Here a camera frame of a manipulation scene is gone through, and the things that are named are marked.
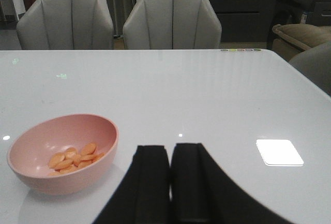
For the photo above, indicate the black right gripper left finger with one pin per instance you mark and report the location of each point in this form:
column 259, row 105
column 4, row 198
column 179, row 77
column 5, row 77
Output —
column 143, row 194

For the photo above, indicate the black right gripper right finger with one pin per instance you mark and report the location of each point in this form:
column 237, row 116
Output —
column 203, row 193

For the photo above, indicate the orange ham slices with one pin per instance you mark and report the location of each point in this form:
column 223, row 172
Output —
column 72, row 159

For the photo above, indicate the pink plastic bowl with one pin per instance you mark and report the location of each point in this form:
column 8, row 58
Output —
column 29, row 155

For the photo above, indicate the coloured dot sticker strip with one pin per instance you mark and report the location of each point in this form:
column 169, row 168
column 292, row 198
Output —
column 240, row 50

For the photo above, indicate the grey chair at table side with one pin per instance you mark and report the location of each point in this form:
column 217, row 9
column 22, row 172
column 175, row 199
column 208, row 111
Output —
column 315, row 65

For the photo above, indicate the right grey upholstered chair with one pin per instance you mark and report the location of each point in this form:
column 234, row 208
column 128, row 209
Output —
column 172, row 24

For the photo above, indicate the grey upholstered chair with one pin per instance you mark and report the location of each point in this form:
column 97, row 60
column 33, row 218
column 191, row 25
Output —
column 172, row 24
column 66, row 25

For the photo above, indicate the left grey upholstered chair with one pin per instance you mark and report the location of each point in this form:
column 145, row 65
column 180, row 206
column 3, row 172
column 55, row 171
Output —
column 66, row 25

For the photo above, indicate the black appliance box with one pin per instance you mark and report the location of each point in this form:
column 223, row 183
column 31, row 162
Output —
column 315, row 12

